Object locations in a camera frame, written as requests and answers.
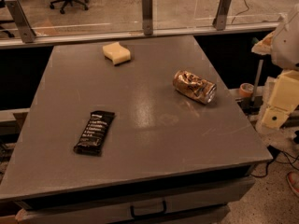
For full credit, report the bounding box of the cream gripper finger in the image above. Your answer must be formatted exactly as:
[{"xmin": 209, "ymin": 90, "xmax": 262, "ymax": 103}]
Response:
[
  {"xmin": 262, "ymin": 70, "xmax": 299, "ymax": 129},
  {"xmin": 251, "ymin": 32, "xmax": 275, "ymax": 55}
]

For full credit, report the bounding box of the black rxbar chocolate bar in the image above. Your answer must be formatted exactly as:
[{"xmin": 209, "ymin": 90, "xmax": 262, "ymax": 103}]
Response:
[{"xmin": 73, "ymin": 110, "xmax": 115, "ymax": 156}]

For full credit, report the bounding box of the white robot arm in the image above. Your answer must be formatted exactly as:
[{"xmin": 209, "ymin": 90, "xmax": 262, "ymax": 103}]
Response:
[{"xmin": 251, "ymin": 4, "xmax": 299, "ymax": 129}]

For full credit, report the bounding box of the crushed golden soda can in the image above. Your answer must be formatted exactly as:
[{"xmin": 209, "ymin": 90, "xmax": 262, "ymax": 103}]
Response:
[{"xmin": 173, "ymin": 70, "xmax": 217, "ymax": 105}]

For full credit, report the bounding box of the red shoe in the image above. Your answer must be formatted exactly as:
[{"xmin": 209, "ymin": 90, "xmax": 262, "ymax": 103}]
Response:
[{"xmin": 286, "ymin": 172, "xmax": 299, "ymax": 197}]

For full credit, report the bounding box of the yellow sponge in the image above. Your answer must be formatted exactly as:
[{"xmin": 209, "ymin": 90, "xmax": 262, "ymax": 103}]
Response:
[{"xmin": 103, "ymin": 42, "xmax": 131, "ymax": 65}]

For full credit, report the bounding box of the glass barrier panel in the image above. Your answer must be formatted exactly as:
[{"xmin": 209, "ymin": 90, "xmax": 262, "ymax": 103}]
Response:
[{"xmin": 0, "ymin": 0, "xmax": 299, "ymax": 40}]

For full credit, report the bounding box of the right metal glass bracket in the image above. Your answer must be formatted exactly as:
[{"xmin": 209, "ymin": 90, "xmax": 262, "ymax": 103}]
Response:
[{"xmin": 212, "ymin": 0, "xmax": 232, "ymax": 31}]

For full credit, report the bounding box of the metal glass bracket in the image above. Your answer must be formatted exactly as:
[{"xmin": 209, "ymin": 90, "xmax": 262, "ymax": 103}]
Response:
[
  {"xmin": 212, "ymin": 0, "xmax": 232, "ymax": 31},
  {"xmin": 142, "ymin": 0, "xmax": 153, "ymax": 35},
  {"xmin": 5, "ymin": 0, "xmax": 36, "ymax": 43}
]

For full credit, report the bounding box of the black floor cable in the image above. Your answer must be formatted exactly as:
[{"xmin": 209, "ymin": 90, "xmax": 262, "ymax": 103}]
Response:
[{"xmin": 250, "ymin": 145, "xmax": 299, "ymax": 179}]

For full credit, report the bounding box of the middle metal glass bracket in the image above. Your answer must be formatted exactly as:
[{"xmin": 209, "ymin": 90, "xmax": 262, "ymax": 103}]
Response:
[{"xmin": 142, "ymin": 0, "xmax": 153, "ymax": 35}]

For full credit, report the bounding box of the black drawer handle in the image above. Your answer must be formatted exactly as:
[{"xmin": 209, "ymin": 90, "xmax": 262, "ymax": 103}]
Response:
[{"xmin": 130, "ymin": 201, "xmax": 167, "ymax": 219}]

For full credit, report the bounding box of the left metal glass bracket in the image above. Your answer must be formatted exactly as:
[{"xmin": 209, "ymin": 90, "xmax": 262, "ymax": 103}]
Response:
[{"xmin": 5, "ymin": 0, "xmax": 36, "ymax": 43}]

